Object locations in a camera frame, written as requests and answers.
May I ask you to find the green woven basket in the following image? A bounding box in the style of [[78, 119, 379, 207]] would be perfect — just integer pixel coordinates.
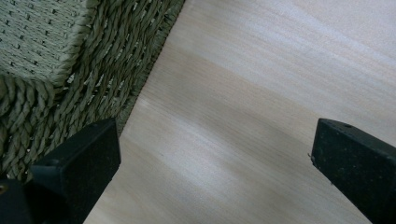
[[0, 0, 187, 185]]

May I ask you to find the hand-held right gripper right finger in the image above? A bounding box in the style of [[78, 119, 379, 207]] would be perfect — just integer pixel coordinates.
[[310, 118, 396, 224]]

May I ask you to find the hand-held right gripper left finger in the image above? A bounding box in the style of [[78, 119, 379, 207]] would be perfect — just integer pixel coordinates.
[[23, 117, 122, 224]]

